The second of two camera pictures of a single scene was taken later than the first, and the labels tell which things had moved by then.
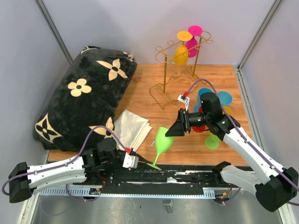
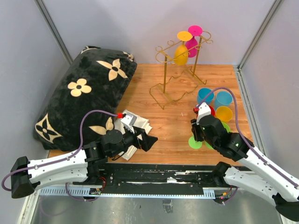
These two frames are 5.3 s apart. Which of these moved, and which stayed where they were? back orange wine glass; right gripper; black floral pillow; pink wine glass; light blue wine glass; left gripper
Moved: left gripper; right gripper
Stayed: black floral pillow; back orange wine glass; pink wine glass; light blue wine glass
